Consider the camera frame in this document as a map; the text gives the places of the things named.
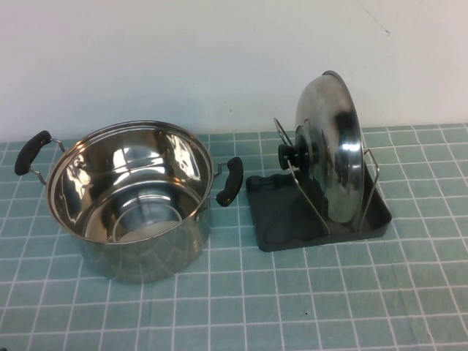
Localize stainless steel lid black knob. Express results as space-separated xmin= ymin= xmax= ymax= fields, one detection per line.
xmin=276 ymin=69 xmax=365 ymax=224

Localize stainless steel pot black handles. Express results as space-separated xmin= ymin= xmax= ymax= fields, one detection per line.
xmin=14 ymin=118 xmax=244 ymax=284

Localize green checkered tablecloth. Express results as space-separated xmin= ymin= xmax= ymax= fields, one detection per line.
xmin=0 ymin=123 xmax=468 ymax=351

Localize black tray wire lid rack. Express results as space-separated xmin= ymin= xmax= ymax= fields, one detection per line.
xmin=245 ymin=116 xmax=394 ymax=254

